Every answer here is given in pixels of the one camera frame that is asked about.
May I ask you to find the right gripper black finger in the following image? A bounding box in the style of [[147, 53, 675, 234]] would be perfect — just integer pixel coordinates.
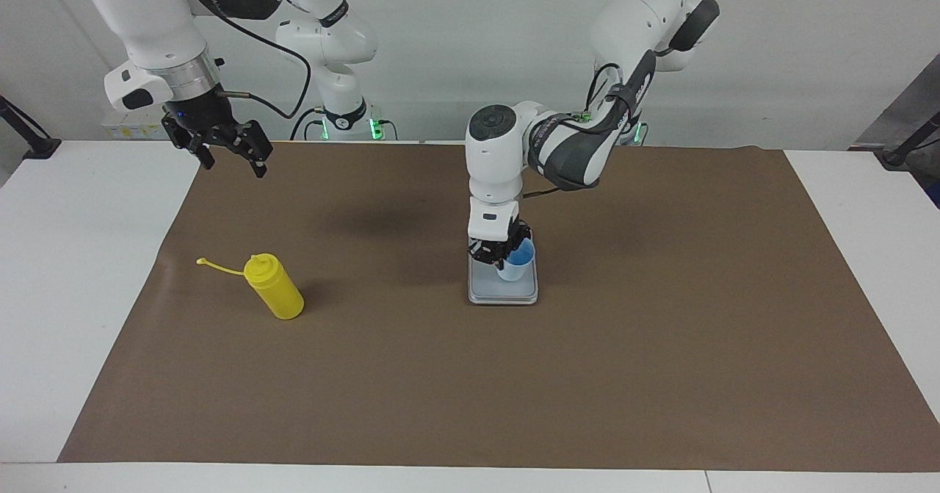
[[232, 120, 274, 179], [162, 115, 217, 170]]

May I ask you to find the light blue plastic cup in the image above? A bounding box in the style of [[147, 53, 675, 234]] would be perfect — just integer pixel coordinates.
[[496, 237, 535, 282]]

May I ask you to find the yellow squeeze bottle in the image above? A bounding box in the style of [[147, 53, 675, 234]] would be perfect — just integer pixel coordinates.
[[196, 253, 306, 321]]

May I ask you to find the silver digital kitchen scale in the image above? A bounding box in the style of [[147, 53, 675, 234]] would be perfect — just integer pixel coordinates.
[[467, 243, 539, 306]]

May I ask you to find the brown paper mat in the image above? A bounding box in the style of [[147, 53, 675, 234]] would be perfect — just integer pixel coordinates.
[[57, 140, 940, 473]]

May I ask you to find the black clamp stand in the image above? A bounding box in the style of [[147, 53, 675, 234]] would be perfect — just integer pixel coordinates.
[[0, 95, 61, 159], [881, 111, 940, 168]]

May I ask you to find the black base cable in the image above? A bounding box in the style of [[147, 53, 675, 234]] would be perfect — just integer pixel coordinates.
[[290, 107, 328, 141]]

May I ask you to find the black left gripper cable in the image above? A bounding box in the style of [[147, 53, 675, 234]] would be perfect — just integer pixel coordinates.
[[518, 63, 640, 201]]

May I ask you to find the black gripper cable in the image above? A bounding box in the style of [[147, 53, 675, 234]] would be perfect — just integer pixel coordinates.
[[518, 63, 640, 201], [178, 0, 313, 119]]

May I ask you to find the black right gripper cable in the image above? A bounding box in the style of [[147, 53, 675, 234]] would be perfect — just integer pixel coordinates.
[[178, 0, 313, 119]]

